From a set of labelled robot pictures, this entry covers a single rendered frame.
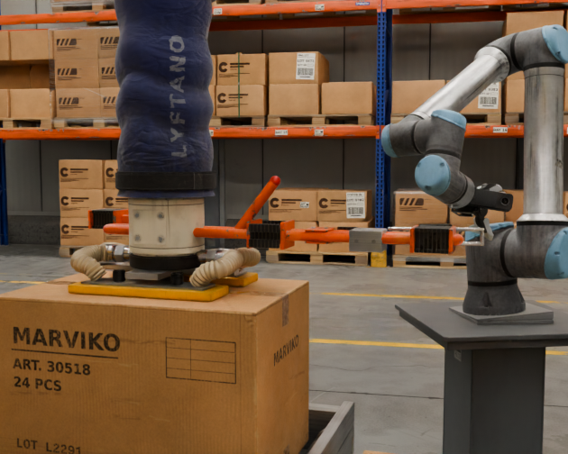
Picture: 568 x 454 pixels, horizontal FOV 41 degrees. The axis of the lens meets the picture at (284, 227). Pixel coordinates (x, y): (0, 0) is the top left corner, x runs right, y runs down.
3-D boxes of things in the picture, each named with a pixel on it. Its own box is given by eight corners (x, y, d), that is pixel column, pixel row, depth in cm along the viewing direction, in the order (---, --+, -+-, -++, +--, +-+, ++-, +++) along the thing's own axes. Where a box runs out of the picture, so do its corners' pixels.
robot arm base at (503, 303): (452, 309, 244) (450, 278, 244) (504, 302, 249) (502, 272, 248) (482, 318, 226) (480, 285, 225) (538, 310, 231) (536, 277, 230)
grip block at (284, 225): (244, 249, 162) (244, 222, 162) (260, 244, 172) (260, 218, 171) (282, 250, 160) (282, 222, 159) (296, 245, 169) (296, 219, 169)
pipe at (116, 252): (71, 276, 167) (71, 249, 167) (128, 261, 191) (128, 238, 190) (215, 283, 157) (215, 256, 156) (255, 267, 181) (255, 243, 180)
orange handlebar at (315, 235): (58, 236, 178) (58, 221, 178) (123, 225, 207) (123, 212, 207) (462, 250, 150) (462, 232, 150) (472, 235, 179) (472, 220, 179)
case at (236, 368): (-4, 476, 166) (-10, 295, 163) (93, 417, 204) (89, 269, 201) (257, 513, 149) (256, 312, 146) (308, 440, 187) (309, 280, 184)
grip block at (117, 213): (87, 228, 204) (87, 210, 204) (105, 225, 212) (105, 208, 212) (115, 229, 202) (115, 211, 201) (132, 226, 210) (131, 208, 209)
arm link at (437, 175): (448, 150, 184) (442, 190, 182) (471, 167, 193) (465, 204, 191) (415, 152, 190) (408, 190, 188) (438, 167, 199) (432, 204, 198)
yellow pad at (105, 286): (67, 293, 166) (66, 270, 165) (92, 286, 175) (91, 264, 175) (211, 302, 155) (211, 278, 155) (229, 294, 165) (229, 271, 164)
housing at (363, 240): (348, 251, 157) (348, 230, 157) (354, 248, 164) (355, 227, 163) (381, 252, 155) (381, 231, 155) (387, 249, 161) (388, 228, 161)
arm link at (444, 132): (416, 109, 196) (409, 155, 193) (454, 104, 187) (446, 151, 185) (438, 122, 202) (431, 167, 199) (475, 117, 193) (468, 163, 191)
